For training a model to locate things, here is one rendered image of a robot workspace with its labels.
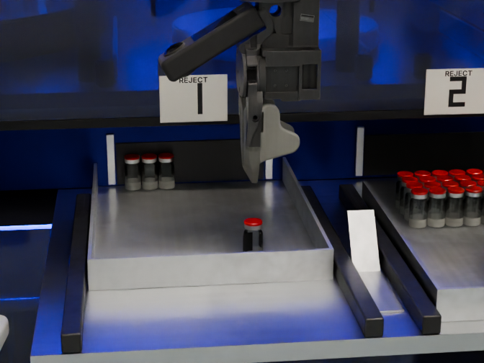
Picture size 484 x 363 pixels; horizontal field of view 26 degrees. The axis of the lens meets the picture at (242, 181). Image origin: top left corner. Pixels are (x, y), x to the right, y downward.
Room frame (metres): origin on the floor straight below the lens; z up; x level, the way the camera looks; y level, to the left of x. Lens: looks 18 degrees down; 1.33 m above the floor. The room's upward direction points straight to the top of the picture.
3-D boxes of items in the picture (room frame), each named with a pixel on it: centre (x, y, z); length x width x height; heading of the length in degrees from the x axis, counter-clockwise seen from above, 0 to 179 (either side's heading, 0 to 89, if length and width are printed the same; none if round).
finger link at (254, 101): (1.07, -0.01, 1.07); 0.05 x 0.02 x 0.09; 7
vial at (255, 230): (1.09, -0.01, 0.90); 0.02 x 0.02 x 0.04
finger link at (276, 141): (1.08, -0.03, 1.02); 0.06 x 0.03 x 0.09; 97
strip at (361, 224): (1.02, -0.14, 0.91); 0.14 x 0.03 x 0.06; 7
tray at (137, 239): (1.19, 0.05, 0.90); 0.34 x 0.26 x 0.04; 6
